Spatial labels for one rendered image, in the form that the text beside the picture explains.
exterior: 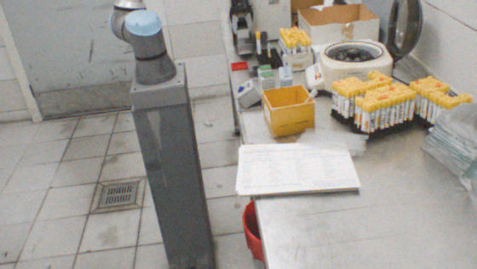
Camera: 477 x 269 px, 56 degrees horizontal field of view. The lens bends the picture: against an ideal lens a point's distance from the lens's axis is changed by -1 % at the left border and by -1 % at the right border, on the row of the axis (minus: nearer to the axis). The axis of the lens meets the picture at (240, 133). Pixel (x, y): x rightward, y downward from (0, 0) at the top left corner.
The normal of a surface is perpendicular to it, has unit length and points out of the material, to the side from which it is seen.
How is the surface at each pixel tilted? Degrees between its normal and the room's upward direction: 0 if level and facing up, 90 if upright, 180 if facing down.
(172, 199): 90
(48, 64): 90
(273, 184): 0
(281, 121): 90
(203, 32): 90
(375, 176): 0
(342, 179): 0
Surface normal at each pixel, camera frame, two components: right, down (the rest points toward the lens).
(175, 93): 0.10, 0.51
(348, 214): -0.09, -0.85
